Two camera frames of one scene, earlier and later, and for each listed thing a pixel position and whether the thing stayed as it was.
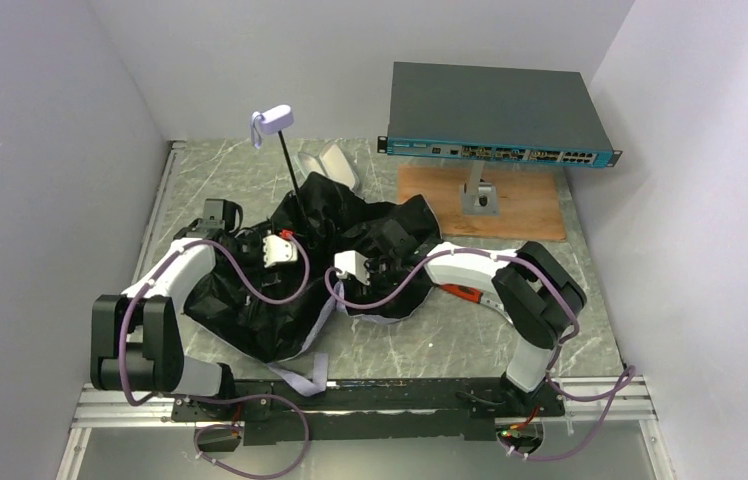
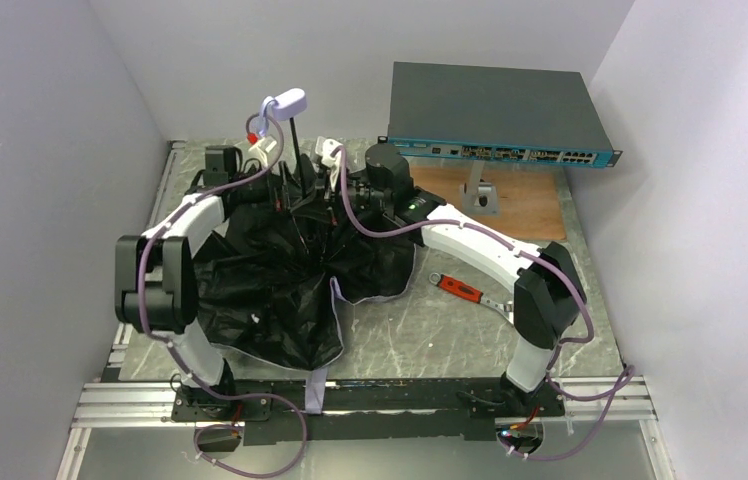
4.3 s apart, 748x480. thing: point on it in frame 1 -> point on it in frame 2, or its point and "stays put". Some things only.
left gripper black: [258, 234] -> [275, 192]
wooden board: [529, 200] stays put
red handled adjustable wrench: [471, 294] stays put
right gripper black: [369, 266] -> [332, 192]
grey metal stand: [479, 198] stays put
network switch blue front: [495, 114] stays put
